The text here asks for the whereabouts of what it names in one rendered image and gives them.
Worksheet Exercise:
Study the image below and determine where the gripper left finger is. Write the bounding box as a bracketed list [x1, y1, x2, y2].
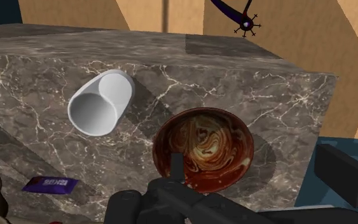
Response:
[103, 151, 261, 224]

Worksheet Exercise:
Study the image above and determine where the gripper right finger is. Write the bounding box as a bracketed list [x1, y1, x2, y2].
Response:
[259, 143, 358, 224]

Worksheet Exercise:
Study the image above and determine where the brown swirl-patterned bowl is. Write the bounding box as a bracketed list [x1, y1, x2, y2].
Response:
[152, 107, 255, 193]

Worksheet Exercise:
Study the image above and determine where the white cup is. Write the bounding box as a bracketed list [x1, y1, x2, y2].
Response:
[67, 69, 135, 137]

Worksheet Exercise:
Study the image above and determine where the purple snack packet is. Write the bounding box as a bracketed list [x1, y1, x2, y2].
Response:
[21, 176, 79, 195]

